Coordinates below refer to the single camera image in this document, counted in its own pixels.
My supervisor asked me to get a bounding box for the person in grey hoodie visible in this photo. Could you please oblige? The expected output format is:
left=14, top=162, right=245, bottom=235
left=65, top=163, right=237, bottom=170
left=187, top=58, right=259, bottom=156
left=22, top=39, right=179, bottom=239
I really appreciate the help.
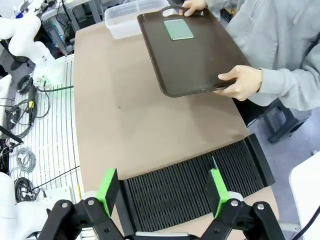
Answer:
left=226, top=0, right=320, bottom=76

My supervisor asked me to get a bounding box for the white side table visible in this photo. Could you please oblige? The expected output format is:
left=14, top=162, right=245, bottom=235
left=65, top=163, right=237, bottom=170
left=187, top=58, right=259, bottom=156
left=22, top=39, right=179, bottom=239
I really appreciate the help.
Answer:
left=288, top=149, right=320, bottom=227

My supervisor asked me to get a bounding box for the person's right forearm grey sleeve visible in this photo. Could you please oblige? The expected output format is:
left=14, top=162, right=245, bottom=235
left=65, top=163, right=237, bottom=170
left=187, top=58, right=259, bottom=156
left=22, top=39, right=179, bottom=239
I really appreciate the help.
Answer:
left=203, top=0, right=241, bottom=22

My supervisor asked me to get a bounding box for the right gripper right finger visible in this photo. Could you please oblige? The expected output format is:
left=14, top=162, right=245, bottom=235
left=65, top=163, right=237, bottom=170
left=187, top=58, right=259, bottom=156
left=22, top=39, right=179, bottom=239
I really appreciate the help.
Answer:
left=199, top=168, right=287, bottom=240

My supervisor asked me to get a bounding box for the dark brown serving tray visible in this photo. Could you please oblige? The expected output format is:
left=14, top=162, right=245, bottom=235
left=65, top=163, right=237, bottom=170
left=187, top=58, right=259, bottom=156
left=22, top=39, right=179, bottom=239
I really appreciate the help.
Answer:
left=136, top=5, right=252, bottom=98

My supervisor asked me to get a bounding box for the clear plastic open box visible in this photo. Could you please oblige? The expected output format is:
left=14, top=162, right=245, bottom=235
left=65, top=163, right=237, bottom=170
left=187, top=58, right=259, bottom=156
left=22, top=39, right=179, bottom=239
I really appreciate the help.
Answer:
left=104, top=0, right=171, bottom=40

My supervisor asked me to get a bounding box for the person's left hand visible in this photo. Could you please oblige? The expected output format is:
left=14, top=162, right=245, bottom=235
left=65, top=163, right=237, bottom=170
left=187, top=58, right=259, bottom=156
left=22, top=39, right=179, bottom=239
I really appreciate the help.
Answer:
left=213, top=65, right=263, bottom=102

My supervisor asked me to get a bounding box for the person's left forearm grey sleeve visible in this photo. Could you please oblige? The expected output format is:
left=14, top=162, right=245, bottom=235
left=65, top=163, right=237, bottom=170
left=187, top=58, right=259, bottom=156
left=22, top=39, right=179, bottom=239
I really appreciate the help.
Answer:
left=249, top=66, right=320, bottom=111

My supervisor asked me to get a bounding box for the green glass plate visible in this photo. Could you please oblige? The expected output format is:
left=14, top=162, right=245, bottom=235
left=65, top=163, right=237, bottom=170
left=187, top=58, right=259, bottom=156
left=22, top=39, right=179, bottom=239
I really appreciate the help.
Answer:
left=163, top=19, right=195, bottom=41

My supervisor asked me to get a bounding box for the black coiled cable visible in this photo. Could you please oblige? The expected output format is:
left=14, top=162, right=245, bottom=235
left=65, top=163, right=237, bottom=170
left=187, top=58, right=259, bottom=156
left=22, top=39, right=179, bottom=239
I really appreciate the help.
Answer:
left=13, top=176, right=41, bottom=202

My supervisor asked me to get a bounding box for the dark plastic stool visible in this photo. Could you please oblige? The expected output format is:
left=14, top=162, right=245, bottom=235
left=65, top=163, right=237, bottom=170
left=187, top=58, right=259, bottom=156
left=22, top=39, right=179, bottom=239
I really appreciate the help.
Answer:
left=234, top=97, right=312, bottom=145

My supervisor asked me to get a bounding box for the black slotted PCB rack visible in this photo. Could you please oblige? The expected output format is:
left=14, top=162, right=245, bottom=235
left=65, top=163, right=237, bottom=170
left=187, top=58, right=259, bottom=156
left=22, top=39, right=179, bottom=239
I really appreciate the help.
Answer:
left=117, top=133, right=276, bottom=237

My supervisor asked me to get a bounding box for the grey coiled cable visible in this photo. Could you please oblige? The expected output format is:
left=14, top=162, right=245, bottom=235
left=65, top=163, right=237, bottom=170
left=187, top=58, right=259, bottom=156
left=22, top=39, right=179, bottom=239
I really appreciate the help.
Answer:
left=15, top=147, right=36, bottom=172

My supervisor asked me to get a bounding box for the metal equipment rack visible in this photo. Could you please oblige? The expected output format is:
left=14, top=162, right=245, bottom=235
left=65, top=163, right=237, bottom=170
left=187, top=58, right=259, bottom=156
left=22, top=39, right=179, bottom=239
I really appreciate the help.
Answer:
left=41, top=0, right=106, bottom=57

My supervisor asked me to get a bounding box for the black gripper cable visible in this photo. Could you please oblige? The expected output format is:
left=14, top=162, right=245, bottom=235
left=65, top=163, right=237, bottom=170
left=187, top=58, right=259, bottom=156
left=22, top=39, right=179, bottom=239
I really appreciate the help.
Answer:
left=297, top=207, right=320, bottom=240

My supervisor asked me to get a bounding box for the black arm base cable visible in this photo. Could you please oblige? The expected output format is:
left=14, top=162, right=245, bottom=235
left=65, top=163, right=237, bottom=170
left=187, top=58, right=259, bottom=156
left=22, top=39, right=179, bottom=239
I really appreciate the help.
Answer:
left=37, top=84, right=75, bottom=94

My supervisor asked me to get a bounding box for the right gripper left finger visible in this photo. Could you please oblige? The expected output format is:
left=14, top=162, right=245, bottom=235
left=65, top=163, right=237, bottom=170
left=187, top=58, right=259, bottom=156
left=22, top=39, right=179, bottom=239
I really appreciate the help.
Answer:
left=37, top=168, right=126, bottom=240

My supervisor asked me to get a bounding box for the person's right hand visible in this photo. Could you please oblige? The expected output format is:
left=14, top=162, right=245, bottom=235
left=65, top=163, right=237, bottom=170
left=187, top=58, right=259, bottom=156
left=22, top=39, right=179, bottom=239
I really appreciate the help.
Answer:
left=178, top=0, right=208, bottom=18

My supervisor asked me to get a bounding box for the black cable bundle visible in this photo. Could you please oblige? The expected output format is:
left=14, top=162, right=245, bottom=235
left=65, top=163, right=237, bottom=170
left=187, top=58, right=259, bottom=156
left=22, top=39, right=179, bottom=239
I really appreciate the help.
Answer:
left=4, top=74, right=38, bottom=139

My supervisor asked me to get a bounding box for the white slatted mounting table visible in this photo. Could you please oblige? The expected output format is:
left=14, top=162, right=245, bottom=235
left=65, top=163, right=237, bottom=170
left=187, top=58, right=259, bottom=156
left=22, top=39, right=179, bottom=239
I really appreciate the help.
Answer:
left=9, top=53, right=85, bottom=208

